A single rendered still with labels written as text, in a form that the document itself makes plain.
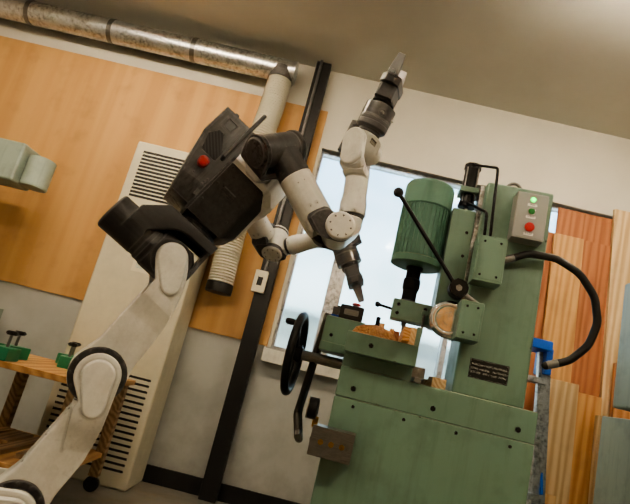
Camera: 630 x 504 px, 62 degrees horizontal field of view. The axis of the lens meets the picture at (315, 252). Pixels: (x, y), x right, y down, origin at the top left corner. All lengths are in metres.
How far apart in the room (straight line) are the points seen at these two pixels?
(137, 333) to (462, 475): 0.97
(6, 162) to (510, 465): 2.79
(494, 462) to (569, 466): 1.48
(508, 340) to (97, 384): 1.20
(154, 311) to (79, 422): 0.32
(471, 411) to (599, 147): 2.60
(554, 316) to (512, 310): 1.50
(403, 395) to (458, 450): 0.21
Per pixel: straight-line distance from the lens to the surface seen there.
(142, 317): 1.48
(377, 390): 1.61
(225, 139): 1.56
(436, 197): 1.88
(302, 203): 1.37
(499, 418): 1.65
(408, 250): 1.82
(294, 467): 3.14
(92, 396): 1.44
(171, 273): 1.46
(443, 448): 1.63
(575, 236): 3.56
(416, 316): 1.82
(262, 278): 3.05
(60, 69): 3.98
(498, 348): 1.78
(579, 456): 3.17
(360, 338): 1.56
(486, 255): 1.73
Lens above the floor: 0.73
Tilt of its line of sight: 13 degrees up
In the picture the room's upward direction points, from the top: 14 degrees clockwise
